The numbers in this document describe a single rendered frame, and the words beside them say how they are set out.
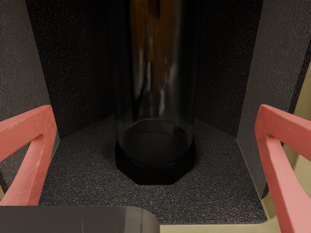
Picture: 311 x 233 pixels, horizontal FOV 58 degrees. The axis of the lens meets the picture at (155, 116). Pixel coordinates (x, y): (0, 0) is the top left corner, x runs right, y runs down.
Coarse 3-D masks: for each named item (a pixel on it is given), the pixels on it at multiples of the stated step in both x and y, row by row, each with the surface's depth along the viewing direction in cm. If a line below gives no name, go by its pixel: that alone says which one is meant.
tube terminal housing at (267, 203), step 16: (304, 80) 23; (304, 96) 23; (304, 112) 24; (288, 160) 27; (304, 160) 24; (304, 176) 25; (0, 192) 26; (272, 208) 30; (224, 224) 29; (240, 224) 29; (256, 224) 29; (272, 224) 28
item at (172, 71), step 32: (128, 0) 22; (160, 0) 21; (192, 0) 22; (128, 32) 23; (160, 32) 23; (192, 32) 24; (128, 64) 25; (160, 64) 24; (192, 64) 26; (128, 96) 27; (160, 96) 26; (192, 96) 28; (128, 128) 29; (160, 128) 28; (192, 128) 31; (160, 160) 30
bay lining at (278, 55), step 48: (0, 0) 25; (48, 0) 31; (96, 0) 35; (240, 0) 31; (288, 0) 24; (0, 48) 24; (48, 48) 33; (96, 48) 38; (240, 48) 33; (288, 48) 24; (0, 96) 24; (48, 96) 35; (96, 96) 41; (240, 96) 36; (288, 96) 24; (240, 144) 38
